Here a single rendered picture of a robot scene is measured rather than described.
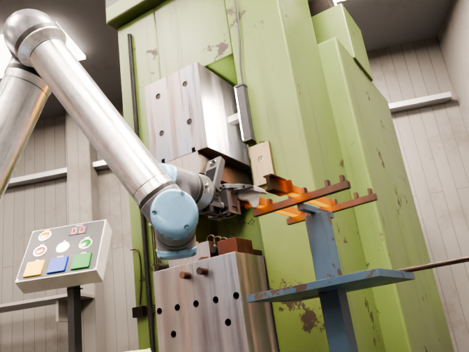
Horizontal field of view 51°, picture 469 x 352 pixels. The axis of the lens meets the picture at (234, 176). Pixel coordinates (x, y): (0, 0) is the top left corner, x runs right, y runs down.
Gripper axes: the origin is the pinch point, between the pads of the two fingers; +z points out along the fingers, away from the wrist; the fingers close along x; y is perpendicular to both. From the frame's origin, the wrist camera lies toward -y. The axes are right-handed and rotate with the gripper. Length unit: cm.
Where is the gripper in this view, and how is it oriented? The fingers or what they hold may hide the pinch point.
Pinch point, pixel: (245, 197)
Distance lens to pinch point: 140.8
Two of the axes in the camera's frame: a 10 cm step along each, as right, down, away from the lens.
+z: 5.9, 1.9, 7.9
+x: 8.0, -3.0, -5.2
